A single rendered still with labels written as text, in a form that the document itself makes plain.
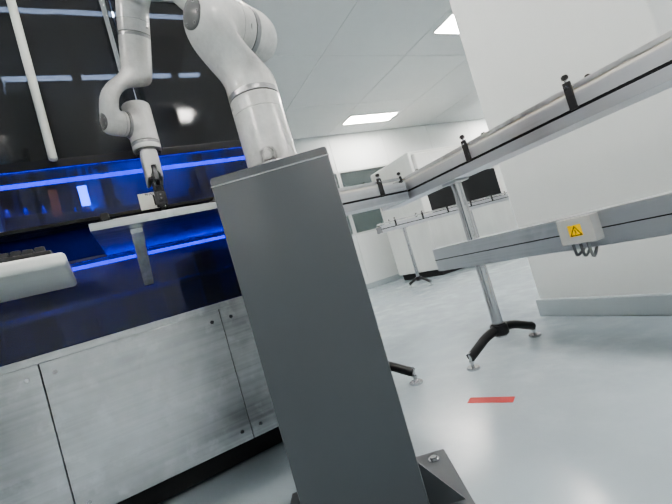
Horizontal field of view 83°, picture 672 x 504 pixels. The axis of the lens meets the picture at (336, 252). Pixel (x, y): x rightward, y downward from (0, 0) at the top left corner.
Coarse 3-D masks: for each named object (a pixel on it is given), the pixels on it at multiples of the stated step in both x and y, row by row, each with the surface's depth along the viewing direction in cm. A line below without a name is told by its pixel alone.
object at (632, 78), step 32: (608, 64) 115; (640, 64) 106; (576, 96) 122; (608, 96) 115; (640, 96) 111; (512, 128) 144; (544, 128) 133; (576, 128) 134; (448, 160) 175; (480, 160) 160; (416, 192) 198
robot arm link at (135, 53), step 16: (128, 32) 113; (128, 48) 113; (144, 48) 115; (128, 64) 114; (144, 64) 116; (112, 80) 112; (128, 80) 113; (144, 80) 117; (112, 96) 111; (112, 112) 111; (112, 128) 113; (128, 128) 116
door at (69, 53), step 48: (0, 0) 127; (48, 0) 133; (96, 0) 140; (0, 48) 125; (48, 48) 131; (96, 48) 138; (0, 96) 123; (48, 96) 129; (96, 96) 135; (0, 144) 121; (96, 144) 133
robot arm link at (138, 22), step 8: (120, 0) 111; (128, 0) 110; (136, 0) 110; (144, 0) 111; (120, 8) 111; (128, 8) 111; (136, 8) 112; (144, 8) 114; (120, 16) 112; (128, 16) 112; (136, 16) 113; (144, 16) 114; (120, 24) 112; (128, 24) 112; (136, 24) 113; (144, 24) 115; (144, 32) 115
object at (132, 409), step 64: (192, 320) 137; (0, 384) 112; (64, 384) 118; (128, 384) 125; (192, 384) 134; (256, 384) 143; (0, 448) 110; (64, 448) 116; (128, 448) 123; (192, 448) 131
